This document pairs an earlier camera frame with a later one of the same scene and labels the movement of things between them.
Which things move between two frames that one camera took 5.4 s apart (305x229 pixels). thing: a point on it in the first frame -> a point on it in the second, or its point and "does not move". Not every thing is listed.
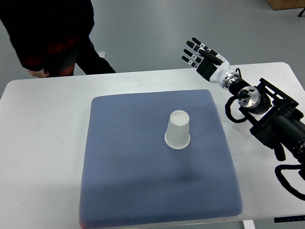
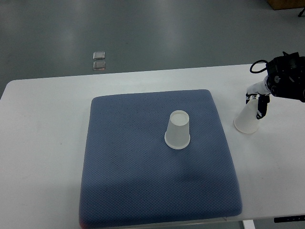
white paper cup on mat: [177, 136] does not move
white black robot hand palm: [211, 71] -> [263, 100]
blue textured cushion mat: [131, 176] does not move
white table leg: [249, 224] does not move
